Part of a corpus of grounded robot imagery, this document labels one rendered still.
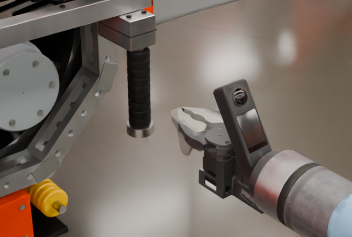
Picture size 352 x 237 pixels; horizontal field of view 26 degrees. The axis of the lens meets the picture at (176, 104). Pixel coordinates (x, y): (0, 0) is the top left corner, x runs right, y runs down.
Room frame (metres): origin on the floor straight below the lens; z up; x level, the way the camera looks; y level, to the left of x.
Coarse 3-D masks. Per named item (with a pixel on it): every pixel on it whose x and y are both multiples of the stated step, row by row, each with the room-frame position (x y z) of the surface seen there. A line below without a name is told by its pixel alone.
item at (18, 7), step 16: (16, 0) 1.31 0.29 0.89; (0, 16) 1.27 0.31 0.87; (64, 32) 1.37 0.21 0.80; (48, 48) 1.39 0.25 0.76; (64, 48) 1.36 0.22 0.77; (64, 64) 1.34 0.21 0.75; (64, 80) 1.33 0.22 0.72; (0, 128) 1.30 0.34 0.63; (32, 128) 1.28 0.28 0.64; (0, 144) 1.25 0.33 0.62; (16, 144) 1.25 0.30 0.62
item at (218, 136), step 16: (224, 128) 0.93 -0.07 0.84; (224, 144) 0.89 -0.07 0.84; (208, 160) 0.91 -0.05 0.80; (224, 160) 0.88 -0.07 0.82; (208, 176) 0.90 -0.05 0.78; (224, 176) 0.87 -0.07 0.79; (240, 176) 0.88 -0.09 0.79; (256, 176) 0.83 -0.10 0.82; (224, 192) 0.88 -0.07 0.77; (240, 192) 0.87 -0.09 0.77; (256, 208) 0.85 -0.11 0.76
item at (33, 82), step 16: (16, 48) 1.04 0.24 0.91; (32, 48) 1.07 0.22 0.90; (0, 64) 1.00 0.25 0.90; (16, 64) 1.01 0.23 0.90; (32, 64) 1.03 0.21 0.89; (48, 64) 1.05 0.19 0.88; (0, 80) 1.00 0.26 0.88; (16, 80) 1.01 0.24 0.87; (32, 80) 1.03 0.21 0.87; (48, 80) 1.04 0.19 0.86; (0, 96) 0.99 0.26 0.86; (16, 96) 1.01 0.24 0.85; (32, 96) 1.03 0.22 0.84; (48, 96) 1.04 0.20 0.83; (0, 112) 0.99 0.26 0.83; (16, 112) 1.01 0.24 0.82; (32, 112) 1.02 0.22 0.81; (48, 112) 1.04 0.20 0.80; (16, 128) 1.01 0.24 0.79
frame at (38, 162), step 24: (96, 24) 1.28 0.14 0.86; (96, 48) 1.28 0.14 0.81; (96, 72) 1.28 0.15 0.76; (72, 96) 1.28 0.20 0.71; (96, 96) 1.27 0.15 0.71; (48, 120) 1.26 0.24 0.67; (72, 120) 1.23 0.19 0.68; (48, 144) 1.21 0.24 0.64; (72, 144) 1.23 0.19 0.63; (0, 168) 1.18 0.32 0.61; (24, 168) 1.17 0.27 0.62; (48, 168) 1.19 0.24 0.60; (0, 192) 1.13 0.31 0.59
